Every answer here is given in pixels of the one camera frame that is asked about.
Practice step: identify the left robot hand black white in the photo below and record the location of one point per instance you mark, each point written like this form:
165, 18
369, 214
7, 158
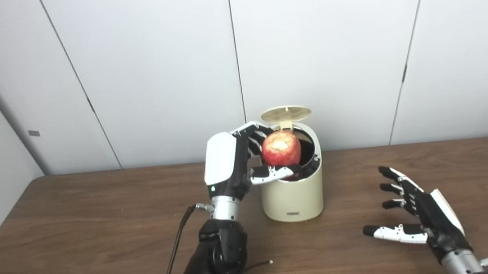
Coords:
221, 157

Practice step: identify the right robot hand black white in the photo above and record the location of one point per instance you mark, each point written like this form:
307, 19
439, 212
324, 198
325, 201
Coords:
438, 221

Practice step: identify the red apple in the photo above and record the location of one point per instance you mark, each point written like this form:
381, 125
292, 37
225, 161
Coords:
281, 149

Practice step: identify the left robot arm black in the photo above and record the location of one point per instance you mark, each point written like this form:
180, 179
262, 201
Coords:
220, 253

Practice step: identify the cream-colored bin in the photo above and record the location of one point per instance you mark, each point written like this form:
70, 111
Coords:
293, 197

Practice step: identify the small grey wall tag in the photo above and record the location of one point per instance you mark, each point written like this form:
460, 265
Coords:
33, 133

